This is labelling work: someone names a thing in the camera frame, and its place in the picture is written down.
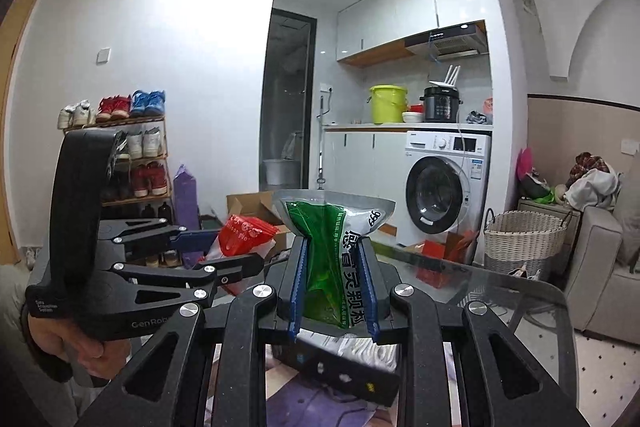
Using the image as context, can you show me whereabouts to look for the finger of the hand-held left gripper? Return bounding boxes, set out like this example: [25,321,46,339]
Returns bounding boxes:
[97,217,222,259]
[107,254,267,304]

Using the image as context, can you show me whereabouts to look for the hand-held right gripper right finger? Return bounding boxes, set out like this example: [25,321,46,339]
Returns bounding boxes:
[357,237,591,427]

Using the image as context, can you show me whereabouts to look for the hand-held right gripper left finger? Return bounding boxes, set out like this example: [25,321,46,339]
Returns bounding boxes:
[75,234,309,427]

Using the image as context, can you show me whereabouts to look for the green white medicine packet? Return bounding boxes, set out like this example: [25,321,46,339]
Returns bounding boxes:
[273,189,397,344]

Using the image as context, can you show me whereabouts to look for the red plastic bag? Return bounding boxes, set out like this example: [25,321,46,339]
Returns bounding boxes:
[205,213,281,299]

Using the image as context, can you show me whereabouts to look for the person's left forearm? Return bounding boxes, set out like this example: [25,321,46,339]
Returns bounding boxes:
[0,263,76,427]

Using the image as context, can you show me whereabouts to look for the person's left hand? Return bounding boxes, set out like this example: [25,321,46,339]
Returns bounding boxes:
[29,319,132,379]

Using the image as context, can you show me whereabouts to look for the purple rolled mat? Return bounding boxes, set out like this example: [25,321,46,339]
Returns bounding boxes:
[172,164,202,269]

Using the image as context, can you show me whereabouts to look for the brown cardboard box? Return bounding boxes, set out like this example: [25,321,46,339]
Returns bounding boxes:
[226,190,281,229]

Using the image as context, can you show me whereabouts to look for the red paper box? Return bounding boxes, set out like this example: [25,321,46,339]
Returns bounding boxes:
[414,233,477,284]

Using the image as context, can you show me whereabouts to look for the white plastic bin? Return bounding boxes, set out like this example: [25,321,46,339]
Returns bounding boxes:
[262,158,301,186]

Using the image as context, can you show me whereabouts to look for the white lower cabinet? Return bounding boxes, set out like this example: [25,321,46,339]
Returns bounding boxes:
[321,126,409,234]

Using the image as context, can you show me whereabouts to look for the wooden shoe rack with shoes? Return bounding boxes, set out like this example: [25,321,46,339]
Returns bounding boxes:
[57,89,173,268]

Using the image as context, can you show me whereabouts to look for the printed table mat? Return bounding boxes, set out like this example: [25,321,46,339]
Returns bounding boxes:
[266,384,402,427]

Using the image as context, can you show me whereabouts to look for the white washing machine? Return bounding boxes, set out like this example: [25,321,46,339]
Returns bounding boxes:
[403,130,494,249]

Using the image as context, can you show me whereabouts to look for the metal mop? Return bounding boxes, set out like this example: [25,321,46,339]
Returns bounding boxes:
[314,94,329,196]

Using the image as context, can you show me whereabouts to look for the dark glass door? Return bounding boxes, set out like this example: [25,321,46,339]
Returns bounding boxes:
[257,7,319,208]

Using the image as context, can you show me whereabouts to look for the white wicker basket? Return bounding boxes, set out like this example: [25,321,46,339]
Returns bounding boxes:
[482,207,574,281]

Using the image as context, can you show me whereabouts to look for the green plastic bucket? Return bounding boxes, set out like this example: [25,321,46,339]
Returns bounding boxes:
[368,84,409,126]

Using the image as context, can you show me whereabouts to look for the black pressure cooker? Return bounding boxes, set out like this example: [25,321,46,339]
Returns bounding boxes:
[422,85,464,124]

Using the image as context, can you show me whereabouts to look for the white router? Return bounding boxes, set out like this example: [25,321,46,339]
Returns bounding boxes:
[428,64,462,89]

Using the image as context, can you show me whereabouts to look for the beige sofa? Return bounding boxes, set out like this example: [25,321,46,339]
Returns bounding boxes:
[564,167,640,349]

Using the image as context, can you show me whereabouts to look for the pile of clothes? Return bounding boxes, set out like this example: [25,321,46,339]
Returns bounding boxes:
[564,151,624,212]

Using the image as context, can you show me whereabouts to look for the steel range hood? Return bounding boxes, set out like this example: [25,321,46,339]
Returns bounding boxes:
[404,20,489,58]

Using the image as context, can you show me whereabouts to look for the white upper cabinets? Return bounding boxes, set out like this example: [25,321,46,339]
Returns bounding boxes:
[335,0,489,68]

